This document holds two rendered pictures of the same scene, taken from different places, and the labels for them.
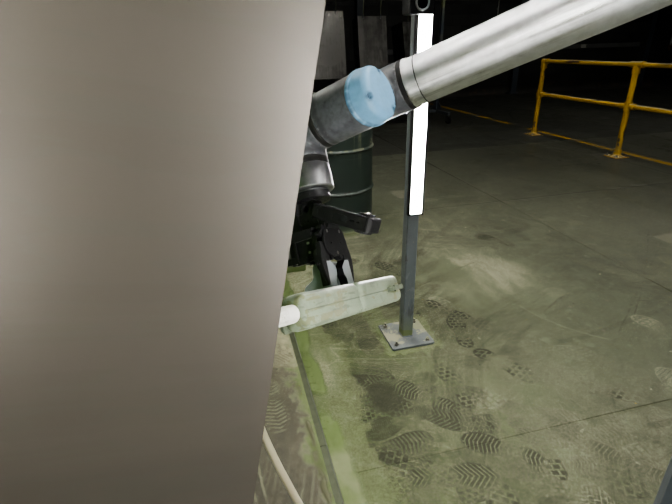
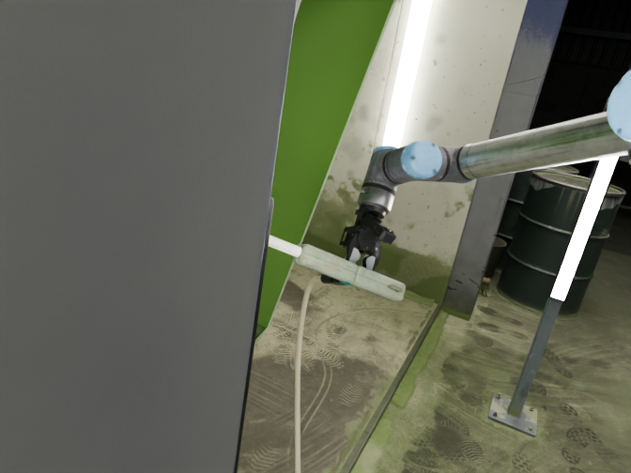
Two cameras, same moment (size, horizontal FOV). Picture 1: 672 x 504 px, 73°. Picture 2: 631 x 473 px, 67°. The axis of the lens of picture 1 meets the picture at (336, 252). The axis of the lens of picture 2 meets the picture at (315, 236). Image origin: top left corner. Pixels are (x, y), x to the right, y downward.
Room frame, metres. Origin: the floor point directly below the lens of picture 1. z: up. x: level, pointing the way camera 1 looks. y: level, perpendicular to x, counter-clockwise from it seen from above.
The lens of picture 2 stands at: (-0.31, -0.57, 1.34)
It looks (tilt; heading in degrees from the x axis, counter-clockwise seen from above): 20 degrees down; 36
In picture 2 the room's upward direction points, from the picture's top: 10 degrees clockwise
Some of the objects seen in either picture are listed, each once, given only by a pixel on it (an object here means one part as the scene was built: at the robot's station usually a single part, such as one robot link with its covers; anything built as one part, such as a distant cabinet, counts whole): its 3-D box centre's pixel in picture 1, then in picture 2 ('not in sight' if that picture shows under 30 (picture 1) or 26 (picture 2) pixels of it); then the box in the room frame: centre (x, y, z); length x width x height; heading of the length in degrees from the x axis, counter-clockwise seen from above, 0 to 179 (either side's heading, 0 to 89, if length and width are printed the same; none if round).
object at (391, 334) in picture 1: (405, 334); (513, 414); (1.76, -0.31, 0.01); 0.20 x 0.20 x 0.01; 13
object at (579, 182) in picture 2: not in sight; (577, 183); (3.27, 0.00, 0.86); 0.54 x 0.54 x 0.01
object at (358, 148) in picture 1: (334, 164); (556, 242); (3.27, 0.00, 0.44); 0.59 x 0.58 x 0.89; 28
